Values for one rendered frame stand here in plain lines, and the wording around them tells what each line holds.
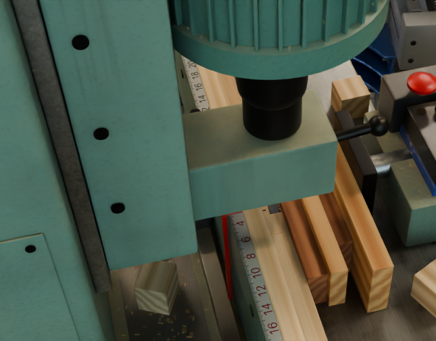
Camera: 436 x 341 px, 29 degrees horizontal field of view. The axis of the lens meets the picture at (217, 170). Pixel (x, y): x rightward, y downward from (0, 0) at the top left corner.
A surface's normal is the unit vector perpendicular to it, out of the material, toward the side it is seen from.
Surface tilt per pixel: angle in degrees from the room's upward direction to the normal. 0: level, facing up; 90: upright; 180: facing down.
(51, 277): 90
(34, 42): 90
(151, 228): 90
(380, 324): 0
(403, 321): 0
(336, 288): 90
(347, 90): 0
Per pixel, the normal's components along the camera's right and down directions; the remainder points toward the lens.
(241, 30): -0.24, 0.73
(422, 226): 0.22, 0.72
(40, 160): 0.46, 0.65
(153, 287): -0.06, -0.67
